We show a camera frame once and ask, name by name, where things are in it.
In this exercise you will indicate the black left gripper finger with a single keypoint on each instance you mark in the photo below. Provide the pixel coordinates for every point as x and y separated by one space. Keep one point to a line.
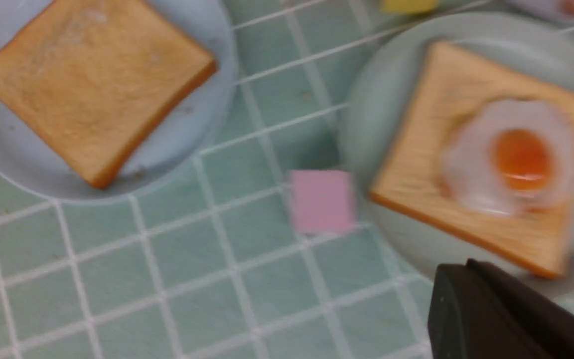
479 311

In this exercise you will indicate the fried egg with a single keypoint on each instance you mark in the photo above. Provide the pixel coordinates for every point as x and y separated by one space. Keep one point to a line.
512 157

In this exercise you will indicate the toast slice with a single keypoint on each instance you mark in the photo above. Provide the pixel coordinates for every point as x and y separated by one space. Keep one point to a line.
455 85
94 78

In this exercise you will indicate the pink cube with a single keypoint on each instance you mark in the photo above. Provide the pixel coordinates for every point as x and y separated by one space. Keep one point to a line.
322 201

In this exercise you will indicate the teal green plate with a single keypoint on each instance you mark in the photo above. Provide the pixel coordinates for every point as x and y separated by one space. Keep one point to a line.
378 101

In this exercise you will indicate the grey plate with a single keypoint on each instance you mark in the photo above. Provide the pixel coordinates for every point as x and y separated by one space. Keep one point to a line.
558 11

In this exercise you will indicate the yellow cube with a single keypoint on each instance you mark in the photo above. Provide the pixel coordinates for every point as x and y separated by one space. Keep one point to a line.
408 6

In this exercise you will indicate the light blue plate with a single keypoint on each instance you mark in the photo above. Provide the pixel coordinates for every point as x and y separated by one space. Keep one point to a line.
28 163

